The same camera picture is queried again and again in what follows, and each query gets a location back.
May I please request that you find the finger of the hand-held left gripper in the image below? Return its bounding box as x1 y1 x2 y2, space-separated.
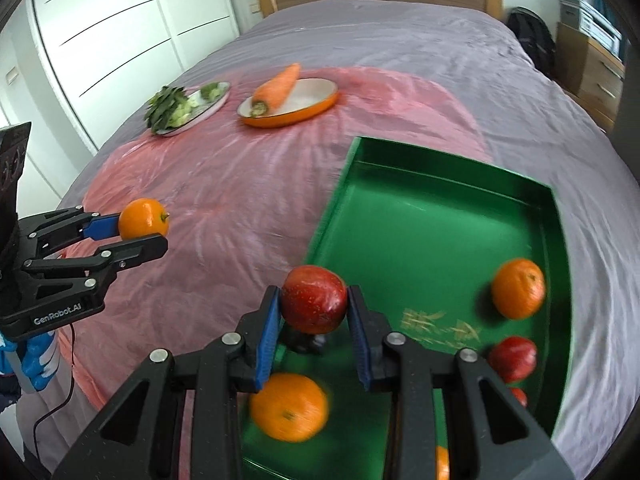
22 233 169 295
17 205 123 256

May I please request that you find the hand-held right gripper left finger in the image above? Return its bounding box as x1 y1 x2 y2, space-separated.
52 285 281 480

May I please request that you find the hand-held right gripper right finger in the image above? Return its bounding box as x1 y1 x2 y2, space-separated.
346 285 576 480

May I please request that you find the green tray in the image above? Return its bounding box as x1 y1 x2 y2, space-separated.
240 136 572 480

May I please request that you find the person's left hand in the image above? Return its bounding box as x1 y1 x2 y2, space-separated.
0 330 58 393

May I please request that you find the pink plastic sheet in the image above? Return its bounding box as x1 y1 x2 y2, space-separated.
55 66 493 480

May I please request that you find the dark leafy bok choy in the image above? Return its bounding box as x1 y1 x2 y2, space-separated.
144 86 193 131

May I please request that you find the white plate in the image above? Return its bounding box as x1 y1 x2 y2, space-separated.
150 81 232 137

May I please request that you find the white wardrobe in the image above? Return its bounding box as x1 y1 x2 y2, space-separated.
27 0 241 153

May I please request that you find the carrot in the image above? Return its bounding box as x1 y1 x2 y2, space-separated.
251 63 302 118

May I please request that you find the orange oval dish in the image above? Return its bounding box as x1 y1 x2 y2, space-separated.
236 78 340 128

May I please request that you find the black backpack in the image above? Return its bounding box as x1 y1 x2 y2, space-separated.
506 6 557 79

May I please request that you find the wooden drawer cabinet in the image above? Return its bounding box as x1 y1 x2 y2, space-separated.
555 22 626 133

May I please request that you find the grey printer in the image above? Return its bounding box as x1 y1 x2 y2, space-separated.
557 0 623 58

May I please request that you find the thin black cable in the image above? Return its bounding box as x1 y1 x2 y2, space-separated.
32 321 77 466

